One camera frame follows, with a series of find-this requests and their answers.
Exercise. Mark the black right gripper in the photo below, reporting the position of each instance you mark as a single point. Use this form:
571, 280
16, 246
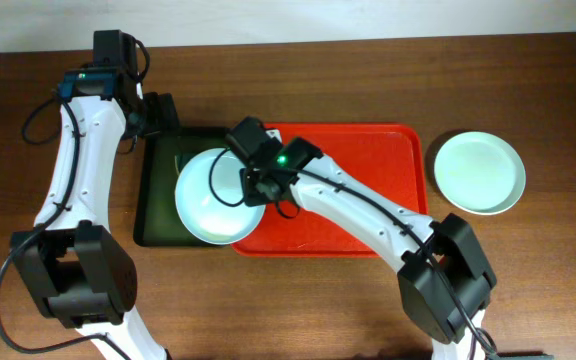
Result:
250, 193

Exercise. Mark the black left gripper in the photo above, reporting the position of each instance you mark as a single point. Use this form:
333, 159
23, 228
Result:
163, 116

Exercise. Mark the light blue plate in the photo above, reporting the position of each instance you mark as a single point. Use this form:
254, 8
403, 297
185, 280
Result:
208, 198

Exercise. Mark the light green plate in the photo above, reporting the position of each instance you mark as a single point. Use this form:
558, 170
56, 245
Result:
479, 173

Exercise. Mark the yellow green sponge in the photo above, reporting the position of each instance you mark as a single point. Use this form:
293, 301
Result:
181, 161

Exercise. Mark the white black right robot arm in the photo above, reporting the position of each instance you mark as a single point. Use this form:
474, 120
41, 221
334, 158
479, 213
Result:
443, 274

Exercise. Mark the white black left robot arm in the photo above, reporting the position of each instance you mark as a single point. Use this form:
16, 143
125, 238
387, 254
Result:
72, 267

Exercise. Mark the dark green tray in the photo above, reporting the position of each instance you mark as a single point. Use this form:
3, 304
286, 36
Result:
157, 223

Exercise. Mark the red plastic tray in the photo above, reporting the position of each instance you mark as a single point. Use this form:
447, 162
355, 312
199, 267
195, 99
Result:
385, 157

